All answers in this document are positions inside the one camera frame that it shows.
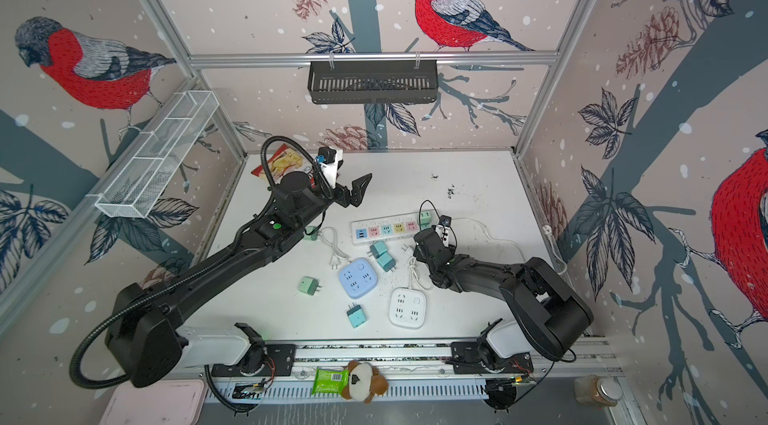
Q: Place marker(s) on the teal plug adapter front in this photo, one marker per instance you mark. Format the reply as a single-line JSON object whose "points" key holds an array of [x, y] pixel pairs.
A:
{"points": [[356, 316]]}

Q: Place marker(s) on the white wire mesh shelf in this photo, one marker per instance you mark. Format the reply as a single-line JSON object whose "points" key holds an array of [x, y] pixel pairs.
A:
{"points": [[140, 183]]}

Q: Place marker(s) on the brown plush dog toy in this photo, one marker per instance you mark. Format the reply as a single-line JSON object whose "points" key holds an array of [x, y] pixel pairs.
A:
{"points": [[364, 382]]}

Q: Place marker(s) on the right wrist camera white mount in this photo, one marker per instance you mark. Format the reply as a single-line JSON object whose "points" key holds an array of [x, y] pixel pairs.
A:
{"points": [[444, 229]]}

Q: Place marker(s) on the red Chuba chips bag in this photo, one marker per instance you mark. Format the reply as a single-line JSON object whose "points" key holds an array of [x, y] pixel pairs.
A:
{"points": [[284, 161]]}

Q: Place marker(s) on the black hanging wall basket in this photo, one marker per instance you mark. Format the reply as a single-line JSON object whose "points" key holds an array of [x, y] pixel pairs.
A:
{"points": [[373, 82]]}

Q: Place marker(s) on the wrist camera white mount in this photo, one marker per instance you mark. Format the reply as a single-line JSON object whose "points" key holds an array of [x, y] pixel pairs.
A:
{"points": [[329, 160], [444, 229]]}

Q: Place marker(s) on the white multicolour power strip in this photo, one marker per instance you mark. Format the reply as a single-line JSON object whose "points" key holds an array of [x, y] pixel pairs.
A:
{"points": [[394, 227]]}

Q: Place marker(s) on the glass jar with lid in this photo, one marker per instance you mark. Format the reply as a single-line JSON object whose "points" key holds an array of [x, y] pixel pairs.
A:
{"points": [[597, 391]]}

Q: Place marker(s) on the blue square socket cube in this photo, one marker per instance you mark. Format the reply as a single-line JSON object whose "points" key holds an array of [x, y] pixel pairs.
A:
{"points": [[358, 278]]}

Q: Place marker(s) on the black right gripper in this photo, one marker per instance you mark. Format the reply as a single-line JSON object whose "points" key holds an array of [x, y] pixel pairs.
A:
{"points": [[418, 250]]}

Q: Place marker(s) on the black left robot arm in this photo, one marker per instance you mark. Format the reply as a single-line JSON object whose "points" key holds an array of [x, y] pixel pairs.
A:
{"points": [[141, 334]]}

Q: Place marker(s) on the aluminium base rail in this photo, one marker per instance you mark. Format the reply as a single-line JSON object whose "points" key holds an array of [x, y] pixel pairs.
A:
{"points": [[416, 369]]}

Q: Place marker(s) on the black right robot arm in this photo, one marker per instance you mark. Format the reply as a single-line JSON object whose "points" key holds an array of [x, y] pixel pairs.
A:
{"points": [[551, 315]]}

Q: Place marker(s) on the green wet wipes pack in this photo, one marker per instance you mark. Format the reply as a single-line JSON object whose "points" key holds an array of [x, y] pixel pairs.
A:
{"points": [[329, 381]]}

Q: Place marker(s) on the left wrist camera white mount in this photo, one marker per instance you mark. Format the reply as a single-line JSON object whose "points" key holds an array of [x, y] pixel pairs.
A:
{"points": [[329, 160]]}

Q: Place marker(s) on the white square socket cube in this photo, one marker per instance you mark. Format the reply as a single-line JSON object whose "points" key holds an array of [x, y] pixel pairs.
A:
{"points": [[407, 308]]}

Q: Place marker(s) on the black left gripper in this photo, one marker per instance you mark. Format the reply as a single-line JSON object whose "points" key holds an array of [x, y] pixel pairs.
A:
{"points": [[356, 194]]}

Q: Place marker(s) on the pink tray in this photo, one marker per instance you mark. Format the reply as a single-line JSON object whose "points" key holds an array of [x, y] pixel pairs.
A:
{"points": [[166, 402]]}

